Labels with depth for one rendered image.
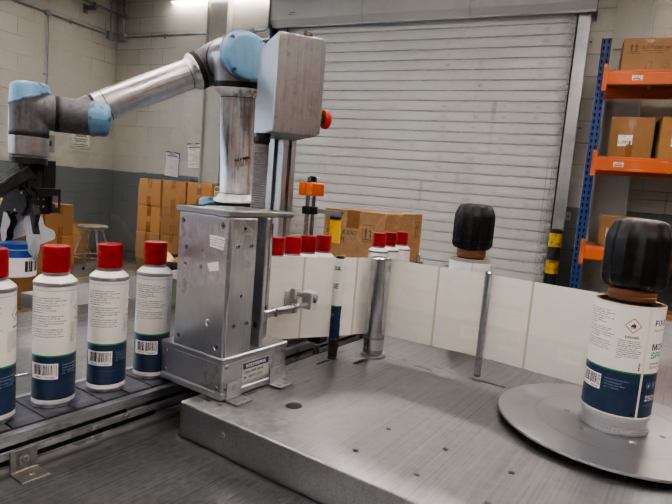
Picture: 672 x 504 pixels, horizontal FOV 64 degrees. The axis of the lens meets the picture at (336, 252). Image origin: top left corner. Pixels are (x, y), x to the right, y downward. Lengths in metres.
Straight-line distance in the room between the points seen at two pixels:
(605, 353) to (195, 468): 0.55
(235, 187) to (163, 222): 3.91
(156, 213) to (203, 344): 4.57
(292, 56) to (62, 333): 0.66
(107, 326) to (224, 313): 0.16
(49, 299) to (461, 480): 0.53
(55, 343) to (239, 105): 0.79
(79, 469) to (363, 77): 5.51
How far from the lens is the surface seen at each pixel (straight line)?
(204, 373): 0.80
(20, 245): 1.28
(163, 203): 5.26
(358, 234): 1.82
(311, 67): 1.12
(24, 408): 0.81
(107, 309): 0.80
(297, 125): 1.09
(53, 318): 0.76
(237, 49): 1.36
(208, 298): 0.77
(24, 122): 1.29
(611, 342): 0.81
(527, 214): 5.45
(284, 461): 0.69
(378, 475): 0.64
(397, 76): 5.87
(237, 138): 1.37
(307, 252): 1.11
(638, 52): 4.94
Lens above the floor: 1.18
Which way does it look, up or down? 7 degrees down
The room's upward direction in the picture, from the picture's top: 5 degrees clockwise
